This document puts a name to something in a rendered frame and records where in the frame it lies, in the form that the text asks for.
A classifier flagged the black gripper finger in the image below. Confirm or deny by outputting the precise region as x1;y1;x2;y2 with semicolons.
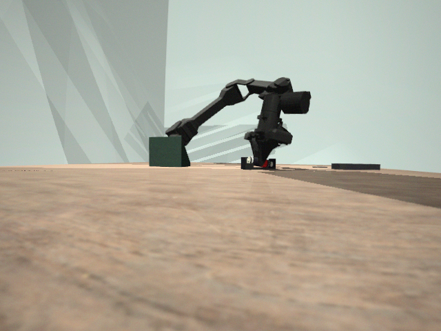
258;140;280;166
249;140;258;158

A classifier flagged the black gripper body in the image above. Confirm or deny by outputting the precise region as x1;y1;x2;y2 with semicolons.
244;110;293;144

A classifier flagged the black and red battery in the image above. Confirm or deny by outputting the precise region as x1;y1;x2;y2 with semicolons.
247;157;271;168

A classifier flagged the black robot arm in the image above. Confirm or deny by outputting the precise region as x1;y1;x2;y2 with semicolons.
165;77;311;146

